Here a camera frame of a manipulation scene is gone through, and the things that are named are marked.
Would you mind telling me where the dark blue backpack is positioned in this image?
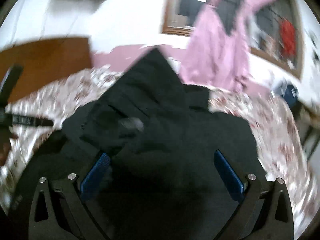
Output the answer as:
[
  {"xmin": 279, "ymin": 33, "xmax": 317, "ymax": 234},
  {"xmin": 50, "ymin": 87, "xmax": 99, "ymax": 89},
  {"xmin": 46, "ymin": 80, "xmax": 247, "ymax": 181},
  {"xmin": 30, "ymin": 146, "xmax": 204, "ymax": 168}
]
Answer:
[{"xmin": 271, "ymin": 80, "xmax": 299, "ymax": 105}]

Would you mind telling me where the brown wooden headboard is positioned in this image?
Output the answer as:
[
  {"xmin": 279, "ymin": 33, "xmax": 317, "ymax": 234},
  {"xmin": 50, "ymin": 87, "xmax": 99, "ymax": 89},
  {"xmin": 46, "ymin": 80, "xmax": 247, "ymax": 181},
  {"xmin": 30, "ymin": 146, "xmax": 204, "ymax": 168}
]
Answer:
[{"xmin": 0, "ymin": 37, "xmax": 93, "ymax": 105}]

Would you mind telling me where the black coat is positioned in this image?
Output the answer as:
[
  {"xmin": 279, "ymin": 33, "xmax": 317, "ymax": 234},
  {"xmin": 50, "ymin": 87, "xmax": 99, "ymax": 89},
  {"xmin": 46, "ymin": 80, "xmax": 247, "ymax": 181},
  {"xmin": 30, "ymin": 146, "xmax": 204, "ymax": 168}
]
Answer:
[{"xmin": 7, "ymin": 49, "xmax": 269, "ymax": 240}]

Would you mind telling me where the wooden framed window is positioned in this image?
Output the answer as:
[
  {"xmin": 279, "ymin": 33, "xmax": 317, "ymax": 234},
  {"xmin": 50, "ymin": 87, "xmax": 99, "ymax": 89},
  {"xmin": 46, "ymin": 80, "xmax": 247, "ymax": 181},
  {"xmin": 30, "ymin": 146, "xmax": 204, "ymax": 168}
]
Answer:
[{"xmin": 161, "ymin": 0, "xmax": 304, "ymax": 79}]

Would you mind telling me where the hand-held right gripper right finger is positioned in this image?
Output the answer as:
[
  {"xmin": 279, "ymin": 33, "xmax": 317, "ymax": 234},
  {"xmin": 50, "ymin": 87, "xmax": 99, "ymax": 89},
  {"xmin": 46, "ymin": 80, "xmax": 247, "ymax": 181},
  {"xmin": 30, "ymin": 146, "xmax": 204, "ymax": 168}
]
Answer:
[{"xmin": 214, "ymin": 150, "xmax": 294, "ymax": 240}]

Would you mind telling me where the red hanging cloth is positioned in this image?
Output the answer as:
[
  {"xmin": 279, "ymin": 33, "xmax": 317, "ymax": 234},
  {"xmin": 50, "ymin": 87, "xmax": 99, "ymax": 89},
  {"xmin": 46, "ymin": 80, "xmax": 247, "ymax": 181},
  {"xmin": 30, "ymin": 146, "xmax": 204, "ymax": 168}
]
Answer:
[{"xmin": 279, "ymin": 20, "xmax": 297, "ymax": 55}]

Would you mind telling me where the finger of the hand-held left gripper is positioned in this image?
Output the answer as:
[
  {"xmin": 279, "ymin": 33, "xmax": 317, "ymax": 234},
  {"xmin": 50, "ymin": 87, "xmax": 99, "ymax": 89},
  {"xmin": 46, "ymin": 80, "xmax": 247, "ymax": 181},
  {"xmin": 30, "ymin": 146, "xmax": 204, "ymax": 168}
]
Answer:
[
  {"xmin": 0, "ymin": 65, "xmax": 24, "ymax": 101},
  {"xmin": 11, "ymin": 115, "xmax": 54, "ymax": 127}
]

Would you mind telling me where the floral patterned bedspread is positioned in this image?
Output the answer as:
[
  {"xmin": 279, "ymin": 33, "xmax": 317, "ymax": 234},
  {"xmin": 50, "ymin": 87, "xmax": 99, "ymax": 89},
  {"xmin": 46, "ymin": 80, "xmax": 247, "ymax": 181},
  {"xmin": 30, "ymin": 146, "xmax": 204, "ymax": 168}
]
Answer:
[{"xmin": 0, "ymin": 65, "xmax": 318, "ymax": 240}]

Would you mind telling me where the pink curtain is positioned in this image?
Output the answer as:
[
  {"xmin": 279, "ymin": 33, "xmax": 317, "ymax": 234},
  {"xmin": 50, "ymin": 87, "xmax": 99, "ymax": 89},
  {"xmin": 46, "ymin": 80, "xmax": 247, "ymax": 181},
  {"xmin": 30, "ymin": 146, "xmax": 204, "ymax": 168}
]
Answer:
[{"xmin": 180, "ymin": 0, "xmax": 288, "ymax": 93}]

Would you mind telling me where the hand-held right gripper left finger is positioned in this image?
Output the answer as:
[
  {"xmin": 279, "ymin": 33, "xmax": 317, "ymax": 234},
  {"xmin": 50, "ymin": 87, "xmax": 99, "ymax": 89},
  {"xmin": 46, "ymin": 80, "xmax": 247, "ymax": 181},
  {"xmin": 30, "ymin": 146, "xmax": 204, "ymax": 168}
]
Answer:
[{"xmin": 29, "ymin": 152, "xmax": 112, "ymax": 240}]

